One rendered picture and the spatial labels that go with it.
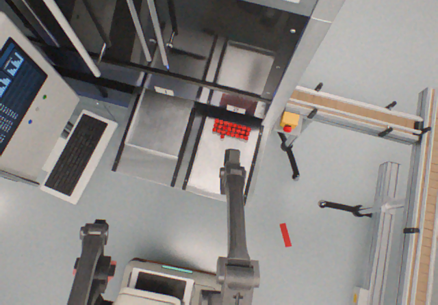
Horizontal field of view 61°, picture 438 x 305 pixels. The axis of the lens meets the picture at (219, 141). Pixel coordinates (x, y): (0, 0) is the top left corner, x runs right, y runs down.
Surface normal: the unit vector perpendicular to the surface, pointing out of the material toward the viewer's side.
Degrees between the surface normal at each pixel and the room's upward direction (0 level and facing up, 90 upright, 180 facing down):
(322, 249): 0
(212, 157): 0
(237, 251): 36
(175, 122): 0
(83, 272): 41
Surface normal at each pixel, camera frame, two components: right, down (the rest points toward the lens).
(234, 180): 0.18, -0.75
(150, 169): 0.03, -0.25
